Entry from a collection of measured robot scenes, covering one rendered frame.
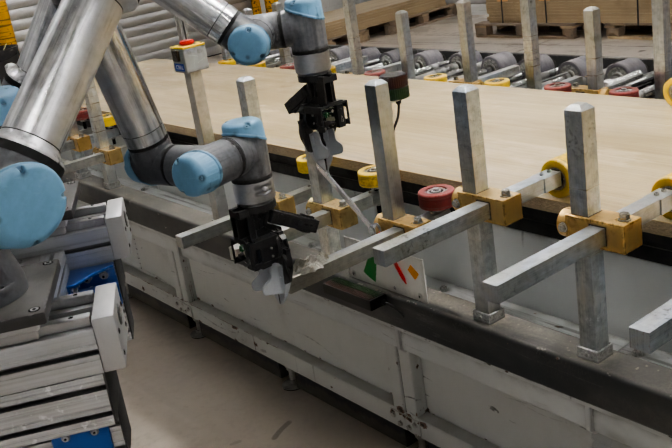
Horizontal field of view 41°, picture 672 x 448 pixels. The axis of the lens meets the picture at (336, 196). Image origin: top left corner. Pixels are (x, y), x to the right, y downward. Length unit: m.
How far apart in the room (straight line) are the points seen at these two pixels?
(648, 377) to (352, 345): 1.27
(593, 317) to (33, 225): 0.93
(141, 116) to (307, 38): 0.42
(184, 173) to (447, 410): 1.21
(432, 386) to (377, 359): 0.22
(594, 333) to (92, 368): 0.84
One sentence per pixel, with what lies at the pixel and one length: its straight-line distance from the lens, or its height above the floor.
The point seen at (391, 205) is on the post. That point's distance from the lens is 1.89.
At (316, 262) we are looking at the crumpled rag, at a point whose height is 0.87.
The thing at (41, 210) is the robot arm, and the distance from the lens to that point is 1.26.
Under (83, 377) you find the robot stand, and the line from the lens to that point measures 1.43.
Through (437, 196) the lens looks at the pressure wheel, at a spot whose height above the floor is 0.91.
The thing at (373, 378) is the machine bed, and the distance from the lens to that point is 2.68.
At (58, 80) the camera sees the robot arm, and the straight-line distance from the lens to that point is 1.30.
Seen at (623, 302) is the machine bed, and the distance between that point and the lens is 1.86.
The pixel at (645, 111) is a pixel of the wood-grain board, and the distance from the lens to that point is 2.44.
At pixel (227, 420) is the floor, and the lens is 3.01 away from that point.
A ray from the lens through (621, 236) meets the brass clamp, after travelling 1.50.
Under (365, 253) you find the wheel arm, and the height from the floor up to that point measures 0.85.
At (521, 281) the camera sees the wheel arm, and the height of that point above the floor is 0.95.
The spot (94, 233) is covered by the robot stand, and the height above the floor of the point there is 0.97.
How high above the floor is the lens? 1.52
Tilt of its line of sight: 18 degrees down
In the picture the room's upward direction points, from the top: 9 degrees counter-clockwise
